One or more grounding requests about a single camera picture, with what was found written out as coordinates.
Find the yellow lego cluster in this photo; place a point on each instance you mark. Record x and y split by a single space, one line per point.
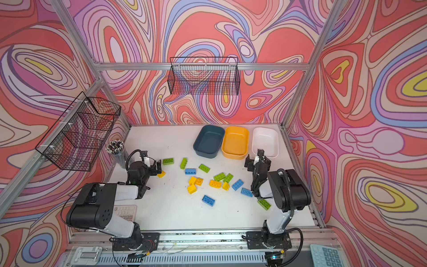
191 189
192 181

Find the black wire basket wall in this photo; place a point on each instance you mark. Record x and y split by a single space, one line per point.
79 137
199 75

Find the yellow plastic bin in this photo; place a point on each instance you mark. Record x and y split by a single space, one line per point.
235 143

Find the yellow lego bottom cluster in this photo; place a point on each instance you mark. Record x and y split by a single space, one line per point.
191 189

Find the blue lego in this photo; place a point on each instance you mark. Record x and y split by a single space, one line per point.
190 171
208 200
237 185
246 192

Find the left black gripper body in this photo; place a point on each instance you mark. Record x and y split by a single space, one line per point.
148 172

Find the white device on rail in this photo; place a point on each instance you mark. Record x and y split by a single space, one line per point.
87 256

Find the green lego pair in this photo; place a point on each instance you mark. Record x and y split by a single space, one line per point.
228 178
219 177

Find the yellow lego small left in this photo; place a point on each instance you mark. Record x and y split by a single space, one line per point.
161 175

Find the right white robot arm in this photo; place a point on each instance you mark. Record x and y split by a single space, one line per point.
289 194

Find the dark teal plastic bin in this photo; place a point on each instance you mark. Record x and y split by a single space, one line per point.
209 141

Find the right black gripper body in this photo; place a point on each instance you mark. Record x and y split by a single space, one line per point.
255 182

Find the pink calculator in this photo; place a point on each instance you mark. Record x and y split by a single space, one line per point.
127 212

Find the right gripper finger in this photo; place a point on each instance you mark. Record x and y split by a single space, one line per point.
261 154
249 164

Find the black wire basket left wall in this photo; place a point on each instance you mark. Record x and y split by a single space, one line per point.
79 137

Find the yellow lego small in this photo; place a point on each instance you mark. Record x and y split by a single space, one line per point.
161 175
226 186

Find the green lego pair right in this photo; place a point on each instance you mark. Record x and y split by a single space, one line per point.
228 178

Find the metal cup of pens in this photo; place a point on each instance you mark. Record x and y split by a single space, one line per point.
117 150

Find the orange-yellow lego cluster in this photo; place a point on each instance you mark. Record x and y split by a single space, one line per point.
198 181

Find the black wire basket back wall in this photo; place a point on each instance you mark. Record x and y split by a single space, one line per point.
199 75

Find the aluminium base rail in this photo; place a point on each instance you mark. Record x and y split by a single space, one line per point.
191 248

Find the yellow lego top cluster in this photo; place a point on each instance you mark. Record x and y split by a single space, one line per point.
192 181

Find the yellow lego long centre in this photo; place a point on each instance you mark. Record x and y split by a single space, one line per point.
215 184

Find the white plastic bin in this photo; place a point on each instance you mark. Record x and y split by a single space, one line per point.
265 139

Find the yellow lego small centre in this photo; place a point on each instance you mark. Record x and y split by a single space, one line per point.
226 186

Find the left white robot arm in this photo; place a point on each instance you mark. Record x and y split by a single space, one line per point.
93 209

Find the teal calculator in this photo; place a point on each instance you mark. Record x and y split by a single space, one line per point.
323 256

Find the green lego pair left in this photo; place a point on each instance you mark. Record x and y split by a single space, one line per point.
219 177

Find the blue lego bottom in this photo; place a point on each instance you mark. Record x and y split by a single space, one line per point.
208 200

